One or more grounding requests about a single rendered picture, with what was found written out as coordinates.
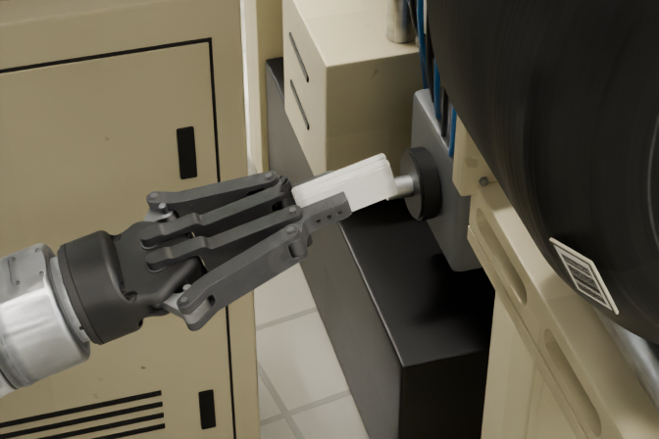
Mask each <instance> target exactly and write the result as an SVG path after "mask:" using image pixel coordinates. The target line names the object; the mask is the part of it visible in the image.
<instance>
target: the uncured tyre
mask: <svg viewBox="0 0 659 439"><path fill-rule="evenodd" d="M427 8H428V17H429V26H430V34H431V44H432V50H433V53H434V57H435V61H436V65H437V68H438V71H439V74H440V77H441V80H442V83H443V86H444V88H445V91H446V93H447V95H448V97H449V100H450V102H451V104H452V106H453V108H454V110H455V111H456V113H457V115H458V117H459V118H460V120H461V122H462V123H463V125H464V127H465V128H466V129H467V131H468V132H469V134H470V136H471V137H472V139H473V141H474V142H475V144H476V146H477V147H478V149H479V151H480V152H481V154H482V156H483V158H484V160H485V161H486V163H487V165H488V166H489V168H490V170H491V171H492V173H493V175H494V176H495V178H496V180H497V181H498V183H499V184H500V186H501V188H502V189H503V191H504V193H505V194H506V196H507V198H508V199H509V201H510V203H511V204H512V206H513V208H514V209H515V211H516V213H517V214H518V216H519V218H520V219H521V221H522V223H523V224H524V226H525V228H526V229H527V231H528V233H529V234H530V236H531V238H532V240H533V242H534V243H535V245H536V247H537V248H538V250H539V251H540V253H541V254H542V256H543V257H544V259H545V260H546V261H547V262H548V263H549V264H550V266H551V267H552V268H553V269H554V271H555V272H556V273H557V274H558V275H559V276H560V277H561V278H562V279H563V280H564V281H565V282H566V283H567V284H568V285H569V286H570V287H571V288H572V289H573V290H574V291H576V292H577V293H578V294H579V295H580V296H582V297H583V298H584V299H585V300H587V301H588V302H589V303H590V304H591V305H592V306H593V307H594V308H596V309H597V310H598V311H600V312H601V313H602V314H604V315H606V316H607V317H608V318H610V319H611V320H613V321H614V322H615V323H617V324H618V325H620V326H622V327H623V328H624V329H626V330H627V331H629V332H631V333H633V334H635V335H637V336H639V337H641V338H643V339H645V340H647V341H650V342H652V343H655V344H657V345H659V0H427ZM551 237H552V238H554V239H555V240H557V241H559V242H560V243H562V244H564V245H566V246H567V247H569V248H571V249H573V250H574V251H576V252H578V253H579V254H581V255H583V256H585V257H586V258H588V259H590V260H591V261H593V263H594V265H595V267H596V269H597V271H598V272H599V274H600V276H601V278H602V280H603V282H604V284H605V286H606V288H607V290H608V292H609V294H610V296H611V298H612V299H613V301H614V303H615V305H616V307H617V309H618V311H619V313H618V314H617V315H616V314H615V313H613V312H611V311H610V310H608V309H606V308H605V307H603V306H601V305H600V304H598V303H597V302H595V301H593V300H592V299H590V298H588V297H587V296H585V295H584V294H583V293H581V292H580V291H578V290H577V289H576V287H575V285H574V283H573V282H572V280H571V278H570V276H569V275H568V273H567V272H566V270H565V268H564V266H563V264H562V262H561V261H560V259H559V257H558V255H557V253H556V251H555V250H554V248H553V246H552V244H551V242H550V240H549V239H550V238H551Z"/></svg>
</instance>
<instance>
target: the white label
mask: <svg viewBox="0 0 659 439"><path fill-rule="evenodd" d="M549 240H550V242H551V244H552V246H553V248H554V250H555V251H556V253H557V255H558V257H559V259H560V261H561V262H562V264H563V266H564V268H565V270H566V272H567V273H568V275H569V276H570V278H571V280H572V282H573V283H574V285H575V287H576V289H577V290H578V291H580V292H581V293H583V294H584V295H585V296H587V297H588V298H590V299H592V300H593V301H595V302H597V303H598V304H600V305H601V306H603V307H605V308H606V309H608V310H610V311H611V312H613V313H615V314H616V315H617V314H618V313H619V311H618V309H617V307H616V305H615V303H614V301H613V299H612V298H611V296H610V294H609V292H608V290H607V288H606V286H605V284H604V282H603V280H602V278H601V276H600V274H599V272H598V271H597V269H596V267H595V265H594V263H593V261H591V260H590V259H588V258H586V257H585V256H583V255H581V254H579V253H578V252H576V251H574V250H573V249H571V248H569V247H567V246H566V245H564V244H562V243H560V242H559V241H557V240H555V239H554V238H552V237H551V238H550V239H549Z"/></svg>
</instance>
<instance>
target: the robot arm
mask: <svg viewBox="0 0 659 439"><path fill-rule="evenodd" d="M397 193H398V191H397V187H396V184H395V181H394V178H393V174H392V171H391V168H390V164H389V162H388V160H387V159H386V156H385V154H383V153H380V154H378V155H375V156H373V157H371V158H369V159H366V160H364V161H361V162H359V163H356V164H353V165H351V166H348V167H346V168H343V169H341V170H338V171H326V172H323V173H321V174H320V175H316V176H314V177H311V178H308V179H305V180H303V181H300V182H298V183H295V184H291V183H290V180H289V177H288V176H287V175H279V178H278V175H277V173H276V172H275V171H265V172H261V173H256V174H252V175H247V176H244V177H240V178H235V179H231V180H226V181H222V182H217V183H213V184H208V185H204V186H199V187H195V188H191V189H186V190H182V191H178V192H175V191H153V192H151V193H149V194H148V195H147V197H146V201H147V203H148V205H149V211H148V213H147V214H146V216H145V218H144V220H143V221H138V222H136V223H134V224H133V225H131V226H130V227H129V228H128V229H126V230H125V231H124V232H122V233H120V234H118V235H111V234H109V233H108V232H107V231H104V230H98V231H95V232H92V233H90V234H87V235H85V236H82V237H80V238H78V239H76V240H73V241H71V242H68V243H65V244H63V245H61V246H60V249H58V252H57V256H56V255H55V254H54V252H53V251H52V249H51V248H50V247H49V246H48V245H46V244H44V243H37V244H35V245H32V246H30V247H27V248H24V249H22V250H20V251H18V252H15V253H13V254H10V255H8V256H5V257H2V258H0V398H2V397H4V396H5V395H7V394H9V393H11V392H13V391H15V390H17V389H19V388H22V387H28V386H29V385H32V384H34V382H36V381H38V380H41V379H43V378H46V377H48V376H51V375H53V374H56V373H58V372H61V371H64V370H66V369H69V368H71V367H74V366H78V365H80V364H83V363H85V362H86V361H87V360H88V359H89V357H90V342H89V340H90V341H91V342H92V343H94V344H98V345H103V344H105V343H108V342H110V341H113V340H115V339H118V338H120V337H123V336H125V335H128V334H131V333H133V332H135V331H137V330H139V329H140V328H141V326H142V324H143V319H144V318H146V317H162V316H165V315H167V314H169V313H172V314H174V315H176V316H178V317H180V318H182V319H184V321H185V323H186V325H187V328H188V329H189V330H191V331H197V330H199V329H201V328H202V327H203V326H204V325H205V324H206V323H207V322H208V321H209V320H210V319H211V318H212V317H213V316H214V315H215V314H216V313H217V312H218V311H219V310H221V309H222V308H224V307H226V306H227V305H229V304H231V303H232V302H234V301H236V300H237V299H239V298H241V297H242V296H244V295H246V294H247V293H249V292H251V291H252V290H254V289H256V288H257V287H259V286H261V285H262V284H264V283H266V282H267V281H269V280H271V279H272V278H274V277H276V276H277V275H279V274H280V273H282V272H284V271H285V270H287V269H289V268H291V267H293V266H294V265H296V264H298V263H299V262H301V261H303V260H304V259H306V258H307V256H308V250H307V248H308V247H310V246H311V245H312V243H313V238H312V235H311V233H312V232H313V231H315V230H317V229H320V228H322V227H325V226H327V225H330V224H332V223H333V222H337V221H339V220H344V219H346V218H348V217H349V216H350V215H352V212H354V211H356V210H359V209H362V208H364V207H367V206H369V205H372V204H374V203H376V202H378V201H381V200H383V199H386V198H388V197H391V196H393V195H396V194H397ZM192 232H193V233H194V235H195V237H194V236H193V234H192ZM202 260H203V262H204V264H203V262H202ZM204 265H205V267H204Z"/></svg>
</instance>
